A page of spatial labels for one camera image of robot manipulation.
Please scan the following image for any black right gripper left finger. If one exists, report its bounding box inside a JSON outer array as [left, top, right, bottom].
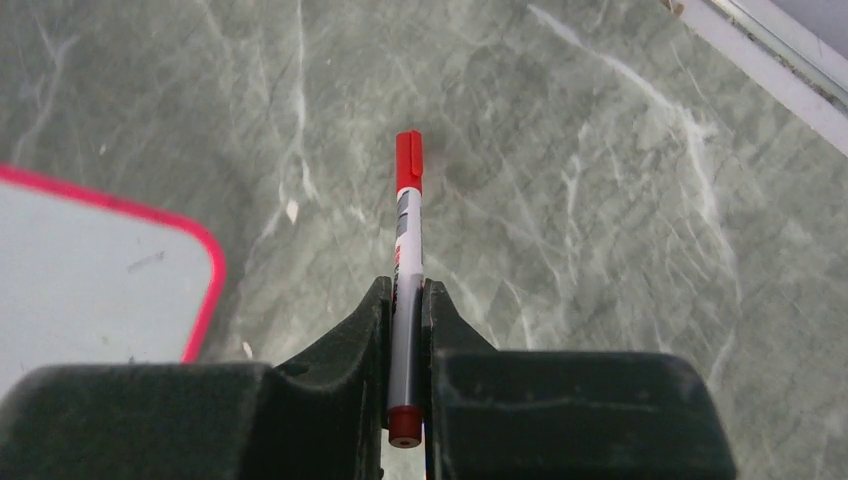
[[1, 277, 391, 479]]

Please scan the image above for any red capped whiteboard marker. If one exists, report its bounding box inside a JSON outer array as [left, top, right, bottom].
[[386, 187, 424, 449]]

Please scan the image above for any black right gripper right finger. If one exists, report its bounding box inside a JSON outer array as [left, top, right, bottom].
[[422, 280, 737, 479]]

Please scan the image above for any pink framed whiteboard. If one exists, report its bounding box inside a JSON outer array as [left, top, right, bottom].
[[1, 165, 226, 391]]

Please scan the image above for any red marker cap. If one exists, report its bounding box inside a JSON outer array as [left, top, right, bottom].
[[395, 130, 423, 193]]

